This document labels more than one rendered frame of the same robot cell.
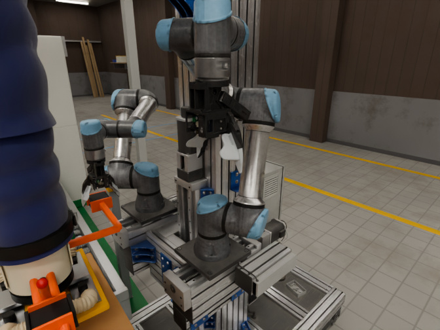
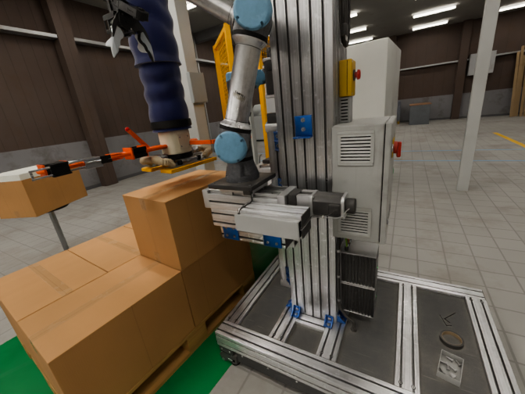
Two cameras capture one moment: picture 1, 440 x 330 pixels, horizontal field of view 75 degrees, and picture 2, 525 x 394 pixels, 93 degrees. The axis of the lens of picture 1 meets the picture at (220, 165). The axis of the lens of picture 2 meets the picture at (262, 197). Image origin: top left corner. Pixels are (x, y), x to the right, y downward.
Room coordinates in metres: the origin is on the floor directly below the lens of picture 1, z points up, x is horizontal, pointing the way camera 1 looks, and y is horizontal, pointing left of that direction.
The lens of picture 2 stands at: (0.73, -1.03, 1.31)
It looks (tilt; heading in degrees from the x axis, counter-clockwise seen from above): 19 degrees down; 73
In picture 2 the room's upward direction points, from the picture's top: 6 degrees counter-clockwise
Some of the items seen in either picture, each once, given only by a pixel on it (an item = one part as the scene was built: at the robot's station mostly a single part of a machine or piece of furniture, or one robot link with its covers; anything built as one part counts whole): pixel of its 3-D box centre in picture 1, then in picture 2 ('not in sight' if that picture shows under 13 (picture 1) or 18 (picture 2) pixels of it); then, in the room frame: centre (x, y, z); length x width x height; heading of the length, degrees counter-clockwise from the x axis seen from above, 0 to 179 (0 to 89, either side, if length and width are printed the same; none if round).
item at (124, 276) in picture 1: (119, 243); not in sight; (1.76, 0.73, 0.50); 0.07 x 0.07 x 1.00; 38
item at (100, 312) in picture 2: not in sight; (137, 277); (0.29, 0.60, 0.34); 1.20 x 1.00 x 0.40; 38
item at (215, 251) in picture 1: (212, 239); (241, 167); (0.97, 0.03, 1.09); 0.15 x 0.15 x 0.10
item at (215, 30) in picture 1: (213, 28); not in sight; (0.64, 0.01, 1.82); 0.09 x 0.08 x 0.11; 159
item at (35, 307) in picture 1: (52, 319); (135, 152); (0.51, 0.40, 1.18); 0.10 x 0.08 x 0.06; 127
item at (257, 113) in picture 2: not in sight; (262, 122); (4.57, 10.38, 0.80); 0.81 x 0.69 x 1.61; 43
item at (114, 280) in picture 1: (74, 217); not in sight; (2.13, 1.23, 0.50); 2.31 x 0.05 x 0.19; 38
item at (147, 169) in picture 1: (145, 176); not in sight; (1.33, 0.37, 1.20); 0.13 x 0.12 x 0.14; 90
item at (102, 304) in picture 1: (78, 277); (190, 162); (0.77, 0.47, 1.08); 0.34 x 0.10 x 0.05; 37
